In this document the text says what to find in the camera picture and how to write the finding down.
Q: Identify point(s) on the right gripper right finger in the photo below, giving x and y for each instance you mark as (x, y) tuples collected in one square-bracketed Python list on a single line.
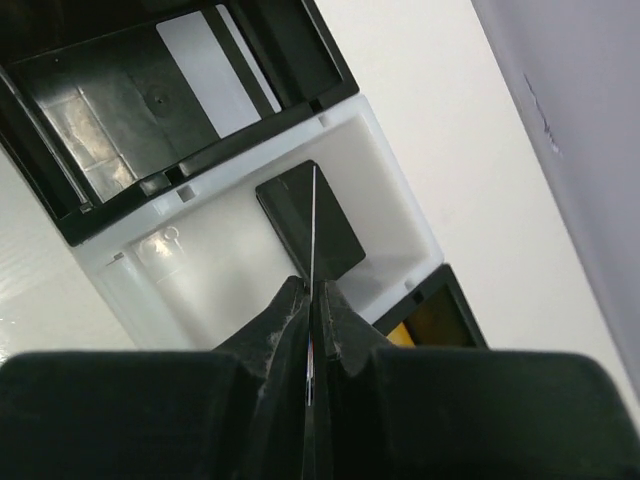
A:
[(465, 413)]

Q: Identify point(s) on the black white sorting tray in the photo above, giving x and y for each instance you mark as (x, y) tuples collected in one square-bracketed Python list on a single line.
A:
[(161, 214)]

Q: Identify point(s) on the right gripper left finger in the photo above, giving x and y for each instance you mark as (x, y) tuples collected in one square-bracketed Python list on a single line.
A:
[(234, 412)]

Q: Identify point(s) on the gold credit card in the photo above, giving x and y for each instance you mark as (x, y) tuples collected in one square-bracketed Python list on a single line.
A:
[(400, 336)]

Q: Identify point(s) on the silver credit card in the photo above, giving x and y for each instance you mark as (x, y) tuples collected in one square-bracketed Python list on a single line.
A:
[(220, 69)]

